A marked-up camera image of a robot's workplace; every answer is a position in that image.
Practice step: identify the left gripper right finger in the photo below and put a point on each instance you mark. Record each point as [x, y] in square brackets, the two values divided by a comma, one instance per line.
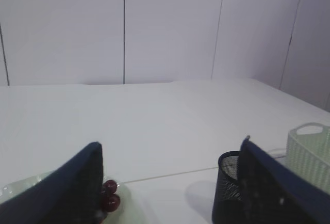
[271, 193]

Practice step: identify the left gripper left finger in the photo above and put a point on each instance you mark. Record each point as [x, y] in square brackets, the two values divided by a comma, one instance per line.
[71, 194]

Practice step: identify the purple artificial grape bunch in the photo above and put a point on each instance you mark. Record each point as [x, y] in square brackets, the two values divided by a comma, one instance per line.
[109, 201]

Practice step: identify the black mesh pen holder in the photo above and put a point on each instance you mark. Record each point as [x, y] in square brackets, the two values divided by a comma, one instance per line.
[227, 204]

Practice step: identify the green plastic woven basket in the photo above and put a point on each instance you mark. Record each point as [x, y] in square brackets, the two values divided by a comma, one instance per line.
[307, 154]

